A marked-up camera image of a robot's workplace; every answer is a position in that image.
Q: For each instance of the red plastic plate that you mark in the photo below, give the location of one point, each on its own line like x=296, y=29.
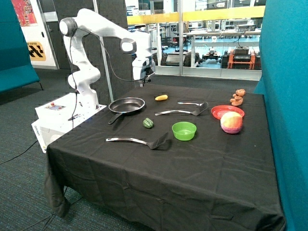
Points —
x=218, y=111

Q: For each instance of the teal sofa left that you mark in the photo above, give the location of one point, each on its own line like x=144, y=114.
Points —
x=16, y=69

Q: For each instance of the middle black slotted spatula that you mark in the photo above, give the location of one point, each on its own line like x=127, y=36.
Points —
x=198, y=111

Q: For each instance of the green toy bell pepper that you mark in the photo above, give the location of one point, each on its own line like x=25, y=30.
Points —
x=148, y=123

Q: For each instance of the green plastic bowl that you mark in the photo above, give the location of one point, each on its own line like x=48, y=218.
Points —
x=184, y=131

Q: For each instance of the multicolour soft ball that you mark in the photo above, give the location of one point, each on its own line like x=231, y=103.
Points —
x=231, y=122

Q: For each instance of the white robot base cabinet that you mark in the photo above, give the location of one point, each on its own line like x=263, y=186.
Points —
x=60, y=116

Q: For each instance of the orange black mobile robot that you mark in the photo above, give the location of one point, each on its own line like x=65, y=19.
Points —
x=244, y=58

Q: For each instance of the yellow toy corn cob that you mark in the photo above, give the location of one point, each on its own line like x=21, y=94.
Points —
x=161, y=98

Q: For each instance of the black tablecloth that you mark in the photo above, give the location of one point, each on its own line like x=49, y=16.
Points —
x=214, y=182

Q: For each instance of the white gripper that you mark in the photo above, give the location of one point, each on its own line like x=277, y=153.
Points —
x=142, y=68

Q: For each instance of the brown teddy bear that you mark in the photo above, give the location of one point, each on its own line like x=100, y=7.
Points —
x=237, y=99

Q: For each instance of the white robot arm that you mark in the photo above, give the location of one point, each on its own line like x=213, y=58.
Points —
x=87, y=22

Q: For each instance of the teal partition right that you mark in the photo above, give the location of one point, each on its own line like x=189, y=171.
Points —
x=284, y=84

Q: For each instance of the near black slotted spatula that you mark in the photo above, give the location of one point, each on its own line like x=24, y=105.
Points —
x=152, y=145

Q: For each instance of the black frying pan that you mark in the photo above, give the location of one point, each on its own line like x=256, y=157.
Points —
x=125, y=106

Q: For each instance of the red poster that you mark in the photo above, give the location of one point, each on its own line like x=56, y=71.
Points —
x=24, y=12

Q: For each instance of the yellow black warning sign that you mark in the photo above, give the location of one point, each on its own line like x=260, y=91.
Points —
x=36, y=51

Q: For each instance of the black slotted spatula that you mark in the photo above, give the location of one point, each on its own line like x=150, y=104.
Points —
x=152, y=145
x=198, y=111

